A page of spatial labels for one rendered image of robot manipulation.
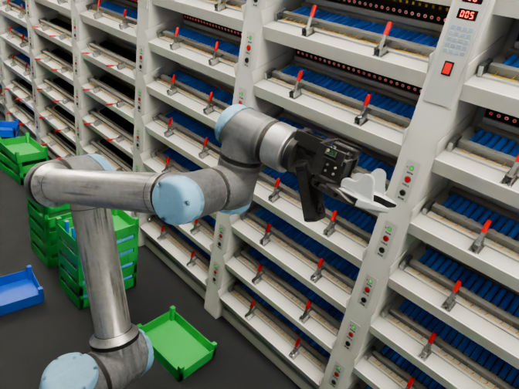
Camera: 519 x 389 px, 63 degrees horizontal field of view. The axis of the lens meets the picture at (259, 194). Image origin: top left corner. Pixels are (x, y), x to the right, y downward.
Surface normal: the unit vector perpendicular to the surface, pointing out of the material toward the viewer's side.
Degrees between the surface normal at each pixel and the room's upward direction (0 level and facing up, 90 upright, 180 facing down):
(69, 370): 3
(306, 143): 86
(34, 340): 0
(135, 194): 76
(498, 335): 22
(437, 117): 90
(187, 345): 0
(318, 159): 86
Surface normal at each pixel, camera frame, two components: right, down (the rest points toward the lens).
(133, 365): 0.80, 0.03
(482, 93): -0.71, 0.54
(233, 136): -0.58, 0.21
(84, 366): 0.19, -0.85
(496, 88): -0.11, -0.73
